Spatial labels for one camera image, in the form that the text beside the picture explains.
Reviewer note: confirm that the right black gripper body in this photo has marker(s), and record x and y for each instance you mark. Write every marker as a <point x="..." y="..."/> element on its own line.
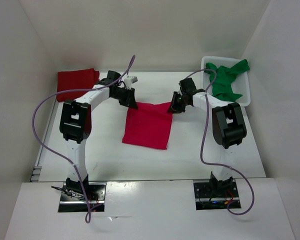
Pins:
<point x="183" y="95"/>

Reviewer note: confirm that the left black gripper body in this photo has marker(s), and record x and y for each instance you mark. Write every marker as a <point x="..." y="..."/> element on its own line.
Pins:
<point x="121" y="95"/>

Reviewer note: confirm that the pink t shirt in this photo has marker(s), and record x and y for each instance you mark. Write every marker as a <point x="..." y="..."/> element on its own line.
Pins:
<point x="148" y="126"/>

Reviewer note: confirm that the dark red t shirt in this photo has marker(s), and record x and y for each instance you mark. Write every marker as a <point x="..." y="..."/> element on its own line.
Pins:
<point x="72" y="80"/>

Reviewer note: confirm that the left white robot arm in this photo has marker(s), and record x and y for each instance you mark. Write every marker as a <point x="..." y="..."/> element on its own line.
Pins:
<point x="76" y="123"/>

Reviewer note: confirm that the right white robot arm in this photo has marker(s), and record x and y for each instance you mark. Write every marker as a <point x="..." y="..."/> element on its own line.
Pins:
<point x="228" y="129"/>

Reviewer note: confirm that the green t shirt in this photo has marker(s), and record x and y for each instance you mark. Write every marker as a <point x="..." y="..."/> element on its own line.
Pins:
<point x="225" y="76"/>

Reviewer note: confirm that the white plastic basket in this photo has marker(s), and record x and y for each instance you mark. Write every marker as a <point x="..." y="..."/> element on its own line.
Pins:
<point x="241" y="83"/>

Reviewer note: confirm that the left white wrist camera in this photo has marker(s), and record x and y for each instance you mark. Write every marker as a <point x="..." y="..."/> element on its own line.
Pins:
<point x="129" y="81"/>

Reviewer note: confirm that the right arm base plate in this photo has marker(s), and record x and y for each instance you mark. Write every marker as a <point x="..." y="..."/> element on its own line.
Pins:
<point x="206" y="199"/>

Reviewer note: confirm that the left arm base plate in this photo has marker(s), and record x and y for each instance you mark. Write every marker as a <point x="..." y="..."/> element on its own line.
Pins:
<point x="72" y="202"/>

